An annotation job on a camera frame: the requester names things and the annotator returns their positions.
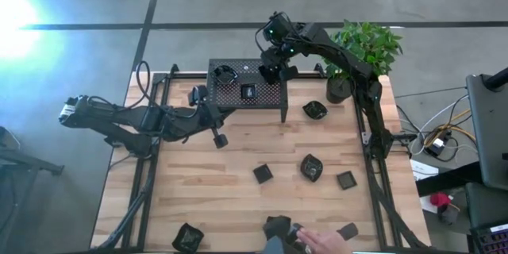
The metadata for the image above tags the yellow cable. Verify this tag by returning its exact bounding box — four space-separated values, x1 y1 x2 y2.
422 109 477 148

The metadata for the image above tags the red round object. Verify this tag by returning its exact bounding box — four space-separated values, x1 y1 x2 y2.
430 192 452 209

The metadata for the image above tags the black power adapter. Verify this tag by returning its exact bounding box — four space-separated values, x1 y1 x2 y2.
426 137 448 156

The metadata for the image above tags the person's hand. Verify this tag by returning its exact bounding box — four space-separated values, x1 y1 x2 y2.
296 228 353 254

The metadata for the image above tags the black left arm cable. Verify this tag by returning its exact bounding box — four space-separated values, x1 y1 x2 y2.
89 60 199 121

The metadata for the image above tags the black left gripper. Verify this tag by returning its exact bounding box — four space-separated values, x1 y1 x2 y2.
162 85 236 150

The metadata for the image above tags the black round pot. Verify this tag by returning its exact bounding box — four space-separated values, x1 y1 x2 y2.
299 153 324 183
210 64 240 86
302 100 329 121

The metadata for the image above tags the black monitor stand pole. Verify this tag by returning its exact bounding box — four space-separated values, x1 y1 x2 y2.
482 66 508 91

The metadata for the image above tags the black perforated metal shelf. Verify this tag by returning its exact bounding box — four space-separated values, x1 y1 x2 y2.
204 58 289 124

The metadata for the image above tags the dark grey round object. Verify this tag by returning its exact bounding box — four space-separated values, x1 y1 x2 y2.
438 205 461 225

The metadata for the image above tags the black tripod stand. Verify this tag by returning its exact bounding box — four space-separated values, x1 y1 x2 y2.
0 125 65 254

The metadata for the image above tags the dark grey seat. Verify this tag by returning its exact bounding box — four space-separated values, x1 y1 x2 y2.
464 181 508 229

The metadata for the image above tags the black aluminium table frame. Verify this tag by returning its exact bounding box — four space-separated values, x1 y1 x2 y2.
94 63 433 253

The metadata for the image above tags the black desk beam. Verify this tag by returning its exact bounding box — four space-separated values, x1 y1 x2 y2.
415 161 483 198

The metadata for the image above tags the small black square plate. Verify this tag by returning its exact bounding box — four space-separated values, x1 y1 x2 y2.
252 163 275 185
336 170 358 191
240 83 258 100

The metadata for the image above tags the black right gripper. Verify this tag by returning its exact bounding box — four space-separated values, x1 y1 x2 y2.
258 45 299 86

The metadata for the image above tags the white paper sheet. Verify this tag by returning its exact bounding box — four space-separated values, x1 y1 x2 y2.
410 160 440 182
419 194 437 214

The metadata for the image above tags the black plant pot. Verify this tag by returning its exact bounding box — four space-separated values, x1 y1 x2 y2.
325 75 356 105

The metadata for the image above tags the dark grey monitor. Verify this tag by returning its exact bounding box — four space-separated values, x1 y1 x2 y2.
464 71 508 191

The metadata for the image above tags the green leafy plant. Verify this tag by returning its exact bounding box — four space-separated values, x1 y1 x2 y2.
323 18 404 84

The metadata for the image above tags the white cable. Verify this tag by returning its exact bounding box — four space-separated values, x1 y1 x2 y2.
408 94 470 156

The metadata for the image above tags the black wavy square plate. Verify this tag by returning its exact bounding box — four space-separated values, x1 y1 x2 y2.
171 222 205 253
337 221 360 241
263 214 294 241

